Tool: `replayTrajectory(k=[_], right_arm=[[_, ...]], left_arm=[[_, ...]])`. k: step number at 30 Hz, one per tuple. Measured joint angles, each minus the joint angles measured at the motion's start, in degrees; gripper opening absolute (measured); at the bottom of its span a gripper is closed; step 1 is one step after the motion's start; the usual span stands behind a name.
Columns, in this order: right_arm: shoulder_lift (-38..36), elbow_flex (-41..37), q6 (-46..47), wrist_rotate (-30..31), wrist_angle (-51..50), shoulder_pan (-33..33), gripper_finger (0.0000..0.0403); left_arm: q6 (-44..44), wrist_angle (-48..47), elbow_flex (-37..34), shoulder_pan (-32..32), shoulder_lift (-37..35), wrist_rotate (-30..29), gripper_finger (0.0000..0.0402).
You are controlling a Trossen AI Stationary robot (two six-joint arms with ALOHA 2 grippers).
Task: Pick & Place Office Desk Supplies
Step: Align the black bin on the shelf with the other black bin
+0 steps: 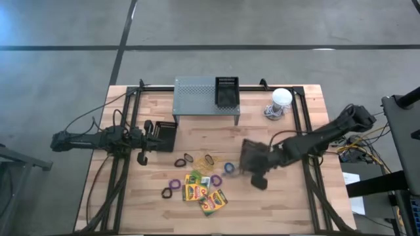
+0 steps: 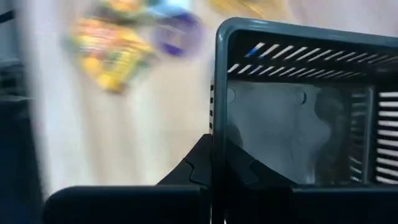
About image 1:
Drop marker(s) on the white mushroom-shaped lamp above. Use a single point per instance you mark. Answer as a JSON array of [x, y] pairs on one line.
[[281, 95]]

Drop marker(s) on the black strut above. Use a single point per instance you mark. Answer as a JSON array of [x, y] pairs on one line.
[[377, 185]]

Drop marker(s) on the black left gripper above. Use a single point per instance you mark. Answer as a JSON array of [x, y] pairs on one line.
[[142, 141]]

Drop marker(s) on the grey flat panel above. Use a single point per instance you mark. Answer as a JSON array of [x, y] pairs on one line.
[[403, 137]]

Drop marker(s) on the black plastic basket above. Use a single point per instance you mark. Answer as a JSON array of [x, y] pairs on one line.
[[227, 96], [249, 154], [169, 137]]

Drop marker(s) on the black aluminium table frame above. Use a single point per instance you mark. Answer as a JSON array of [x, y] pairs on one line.
[[134, 108]]

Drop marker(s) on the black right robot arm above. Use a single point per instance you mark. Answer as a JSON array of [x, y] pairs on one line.
[[315, 139]]

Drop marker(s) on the yellow green crayon box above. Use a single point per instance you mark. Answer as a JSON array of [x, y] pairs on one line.
[[213, 202], [189, 179], [194, 192]]

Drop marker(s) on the white paper sheet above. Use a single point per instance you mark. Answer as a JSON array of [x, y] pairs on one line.
[[350, 178]]

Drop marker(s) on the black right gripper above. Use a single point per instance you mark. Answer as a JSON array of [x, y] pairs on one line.
[[270, 159]]

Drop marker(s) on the yellow rubber bands bunch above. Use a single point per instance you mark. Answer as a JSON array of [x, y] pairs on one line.
[[201, 165]]

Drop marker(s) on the blue coil wristband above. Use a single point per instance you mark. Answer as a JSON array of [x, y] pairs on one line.
[[226, 168]]

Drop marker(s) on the grey metal cart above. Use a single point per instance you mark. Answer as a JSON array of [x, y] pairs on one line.
[[19, 160]]

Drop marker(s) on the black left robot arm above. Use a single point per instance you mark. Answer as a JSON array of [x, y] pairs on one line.
[[82, 141]]

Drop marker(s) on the black coil wristband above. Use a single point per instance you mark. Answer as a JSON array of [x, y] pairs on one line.
[[163, 193], [206, 159], [185, 157], [176, 163]]

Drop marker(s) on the grey perforated metal shelf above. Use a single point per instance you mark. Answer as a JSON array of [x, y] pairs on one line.
[[193, 95]]

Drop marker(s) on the black pole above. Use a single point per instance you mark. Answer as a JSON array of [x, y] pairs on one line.
[[408, 97]]

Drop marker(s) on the green coil wristband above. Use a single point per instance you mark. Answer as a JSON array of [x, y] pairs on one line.
[[196, 173]]

